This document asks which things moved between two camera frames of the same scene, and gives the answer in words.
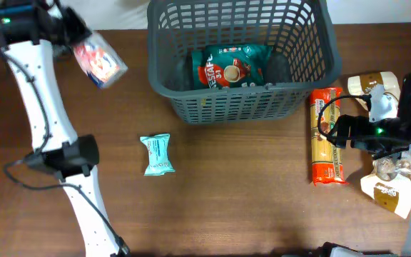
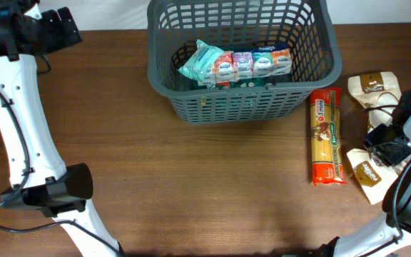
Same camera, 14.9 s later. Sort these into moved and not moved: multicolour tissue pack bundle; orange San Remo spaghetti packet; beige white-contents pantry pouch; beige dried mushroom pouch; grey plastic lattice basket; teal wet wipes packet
Moved: beige dried mushroom pouch; teal wet wipes packet; multicolour tissue pack bundle
Not moved: orange San Remo spaghetti packet; grey plastic lattice basket; beige white-contents pantry pouch
